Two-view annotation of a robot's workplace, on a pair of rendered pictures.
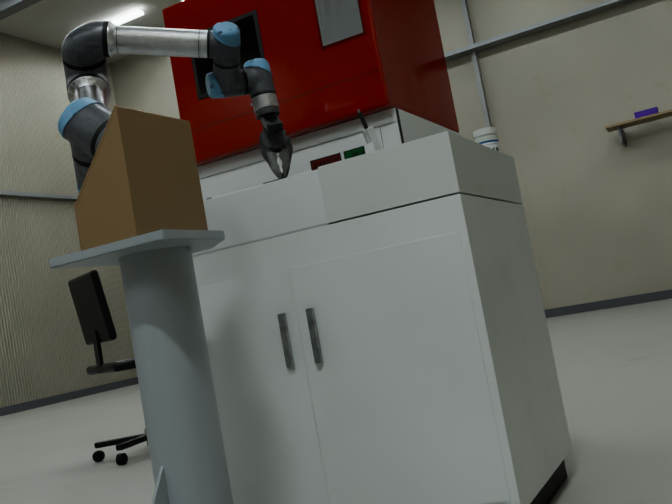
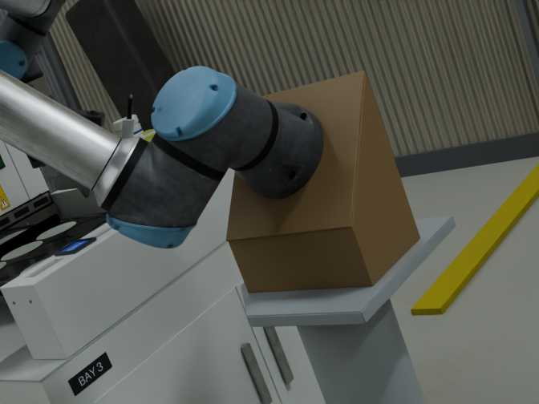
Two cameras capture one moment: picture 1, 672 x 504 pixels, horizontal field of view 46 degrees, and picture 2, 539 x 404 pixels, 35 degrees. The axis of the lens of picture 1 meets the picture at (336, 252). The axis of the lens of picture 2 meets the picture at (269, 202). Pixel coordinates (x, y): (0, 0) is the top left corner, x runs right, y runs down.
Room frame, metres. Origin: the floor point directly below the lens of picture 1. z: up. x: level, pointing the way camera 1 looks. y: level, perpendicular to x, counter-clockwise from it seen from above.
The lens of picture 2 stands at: (1.48, 1.67, 1.28)
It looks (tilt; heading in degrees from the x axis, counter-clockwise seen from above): 14 degrees down; 285
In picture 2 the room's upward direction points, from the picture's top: 21 degrees counter-clockwise
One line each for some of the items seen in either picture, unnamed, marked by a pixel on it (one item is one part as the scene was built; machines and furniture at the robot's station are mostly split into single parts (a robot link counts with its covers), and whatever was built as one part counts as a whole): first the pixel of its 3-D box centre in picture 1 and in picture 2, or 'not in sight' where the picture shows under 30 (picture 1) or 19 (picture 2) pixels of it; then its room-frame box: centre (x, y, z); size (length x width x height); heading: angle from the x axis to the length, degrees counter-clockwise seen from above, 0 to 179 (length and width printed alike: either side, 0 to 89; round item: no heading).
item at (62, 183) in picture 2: (274, 167); (68, 181); (2.25, 0.13, 1.04); 0.06 x 0.03 x 0.09; 11
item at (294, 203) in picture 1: (242, 219); (141, 250); (2.12, 0.23, 0.89); 0.55 x 0.09 x 0.14; 64
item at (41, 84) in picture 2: (264, 105); (30, 94); (2.25, 0.13, 1.23); 0.08 x 0.08 x 0.05
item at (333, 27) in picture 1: (316, 73); not in sight; (2.98, -0.05, 1.52); 0.81 x 0.75 x 0.60; 64
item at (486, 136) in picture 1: (487, 145); (131, 135); (2.35, -0.51, 1.01); 0.07 x 0.07 x 0.10
